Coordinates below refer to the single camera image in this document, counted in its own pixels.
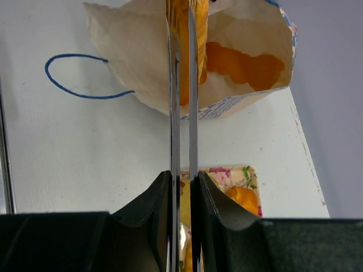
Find floral tray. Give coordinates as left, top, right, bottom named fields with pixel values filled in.
left=179, top=165, right=263, bottom=271

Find metal tongs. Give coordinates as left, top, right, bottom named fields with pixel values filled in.
left=164, top=0, right=204, bottom=272

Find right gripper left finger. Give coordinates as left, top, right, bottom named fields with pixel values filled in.
left=109, top=171, right=173, bottom=271

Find braided fake bread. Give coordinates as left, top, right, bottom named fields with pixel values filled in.
left=226, top=186, right=259, bottom=216

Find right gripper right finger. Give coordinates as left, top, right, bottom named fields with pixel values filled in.
left=191, top=172, right=264, bottom=271

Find long sliced fake baguette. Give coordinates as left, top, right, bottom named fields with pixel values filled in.
left=166, top=0, right=209, bottom=106

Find paper bag with blue pattern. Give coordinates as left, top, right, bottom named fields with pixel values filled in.
left=83, top=1, right=297, bottom=119

